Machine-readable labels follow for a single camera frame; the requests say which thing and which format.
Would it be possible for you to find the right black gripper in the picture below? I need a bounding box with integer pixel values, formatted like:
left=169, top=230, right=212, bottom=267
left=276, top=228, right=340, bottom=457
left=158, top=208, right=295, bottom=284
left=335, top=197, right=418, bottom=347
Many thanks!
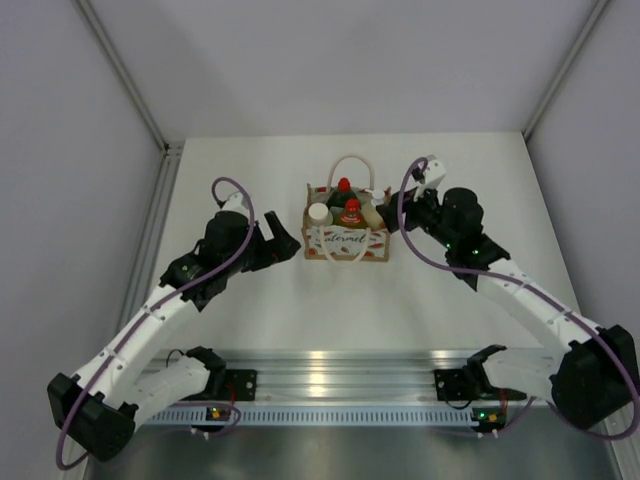
left=375, top=180, right=457, bottom=250

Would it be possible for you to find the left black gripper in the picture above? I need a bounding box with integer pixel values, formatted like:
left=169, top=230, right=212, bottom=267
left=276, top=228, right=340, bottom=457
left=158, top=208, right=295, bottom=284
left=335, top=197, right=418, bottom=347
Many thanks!
left=223, top=211, right=300, bottom=277

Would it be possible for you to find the cream pump soap bottle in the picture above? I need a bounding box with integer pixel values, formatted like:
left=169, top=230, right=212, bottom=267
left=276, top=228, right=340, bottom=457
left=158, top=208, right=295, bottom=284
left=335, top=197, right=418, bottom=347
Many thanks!
left=360, top=189, right=386, bottom=231

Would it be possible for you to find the yellow dish soap bottle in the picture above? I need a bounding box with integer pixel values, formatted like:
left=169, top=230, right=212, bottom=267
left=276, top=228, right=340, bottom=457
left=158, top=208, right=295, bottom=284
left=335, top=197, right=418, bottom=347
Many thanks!
left=334, top=198, right=368, bottom=230

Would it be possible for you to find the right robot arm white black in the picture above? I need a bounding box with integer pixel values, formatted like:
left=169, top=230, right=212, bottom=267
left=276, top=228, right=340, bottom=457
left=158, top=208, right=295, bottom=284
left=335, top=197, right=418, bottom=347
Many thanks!
left=377, top=188, right=639, bottom=430

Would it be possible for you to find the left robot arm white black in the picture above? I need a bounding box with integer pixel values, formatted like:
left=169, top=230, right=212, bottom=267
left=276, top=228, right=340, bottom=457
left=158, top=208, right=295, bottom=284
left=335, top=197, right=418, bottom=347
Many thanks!
left=47, top=211, right=301, bottom=462

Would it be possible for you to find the watermelon print canvas bag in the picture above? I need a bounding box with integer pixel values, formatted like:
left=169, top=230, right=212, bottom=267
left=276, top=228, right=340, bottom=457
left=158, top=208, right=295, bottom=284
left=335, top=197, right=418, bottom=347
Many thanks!
left=301, top=154, right=391, bottom=267

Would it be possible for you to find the green red-capped bottle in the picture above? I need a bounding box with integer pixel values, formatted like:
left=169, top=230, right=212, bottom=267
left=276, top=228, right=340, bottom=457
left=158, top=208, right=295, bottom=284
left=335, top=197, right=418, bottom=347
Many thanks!
left=326, top=177, right=357, bottom=209

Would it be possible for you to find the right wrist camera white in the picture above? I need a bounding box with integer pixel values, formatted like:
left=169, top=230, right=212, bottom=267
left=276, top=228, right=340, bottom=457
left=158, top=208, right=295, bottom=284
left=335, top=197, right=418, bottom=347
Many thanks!
left=411, top=155, right=446, bottom=201

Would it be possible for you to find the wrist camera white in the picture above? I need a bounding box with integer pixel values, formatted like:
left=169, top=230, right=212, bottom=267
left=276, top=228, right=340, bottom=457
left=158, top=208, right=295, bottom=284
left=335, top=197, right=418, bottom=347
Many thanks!
left=221, top=191, right=250, bottom=217
left=411, top=155, right=446, bottom=201

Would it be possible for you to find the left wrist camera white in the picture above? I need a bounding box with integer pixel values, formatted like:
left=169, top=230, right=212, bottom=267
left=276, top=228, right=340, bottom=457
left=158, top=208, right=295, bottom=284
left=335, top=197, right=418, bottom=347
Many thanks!
left=221, top=191, right=250, bottom=217

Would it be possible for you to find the left aluminium frame post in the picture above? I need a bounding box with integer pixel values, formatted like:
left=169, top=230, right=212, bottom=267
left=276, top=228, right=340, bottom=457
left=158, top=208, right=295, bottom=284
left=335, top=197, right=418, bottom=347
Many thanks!
left=69, top=0, right=174, bottom=154

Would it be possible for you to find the aluminium frame post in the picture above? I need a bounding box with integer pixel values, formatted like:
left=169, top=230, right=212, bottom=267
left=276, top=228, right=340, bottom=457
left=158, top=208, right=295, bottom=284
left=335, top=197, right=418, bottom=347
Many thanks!
left=69, top=0, right=174, bottom=154
left=521, top=0, right=615, bottom=143

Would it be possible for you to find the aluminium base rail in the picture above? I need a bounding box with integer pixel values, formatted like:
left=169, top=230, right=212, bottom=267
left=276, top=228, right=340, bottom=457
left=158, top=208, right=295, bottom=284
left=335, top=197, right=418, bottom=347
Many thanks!
left=139, top=349, right=621, bottom=404

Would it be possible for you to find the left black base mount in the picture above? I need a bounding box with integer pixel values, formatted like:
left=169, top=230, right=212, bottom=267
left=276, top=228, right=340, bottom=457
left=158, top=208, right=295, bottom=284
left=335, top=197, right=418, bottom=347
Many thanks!
left=217, top=369, right=258, bottom=403

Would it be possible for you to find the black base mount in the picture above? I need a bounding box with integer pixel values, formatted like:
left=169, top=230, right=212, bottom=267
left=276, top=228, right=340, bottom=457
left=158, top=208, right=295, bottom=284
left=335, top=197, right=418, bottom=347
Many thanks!
left=217, top=369, right=258, bottom=403
left=433, top=368, right=478, bottom=402

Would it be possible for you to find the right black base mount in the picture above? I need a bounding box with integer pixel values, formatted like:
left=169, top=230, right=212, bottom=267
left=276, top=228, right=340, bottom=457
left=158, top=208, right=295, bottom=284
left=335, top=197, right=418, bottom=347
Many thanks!
left=433, top=368, right=478, bottom=402

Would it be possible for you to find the slotted grey cable duct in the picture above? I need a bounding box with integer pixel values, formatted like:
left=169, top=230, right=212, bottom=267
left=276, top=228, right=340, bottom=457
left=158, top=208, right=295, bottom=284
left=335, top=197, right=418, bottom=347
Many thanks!
left=147, top=405, right=479, bottom=427

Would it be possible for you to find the right aluminium frame post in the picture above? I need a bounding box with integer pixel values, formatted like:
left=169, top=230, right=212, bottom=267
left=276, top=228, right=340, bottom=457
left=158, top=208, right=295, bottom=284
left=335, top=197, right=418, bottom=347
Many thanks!
left=521, top=0, right=615, bottom=143

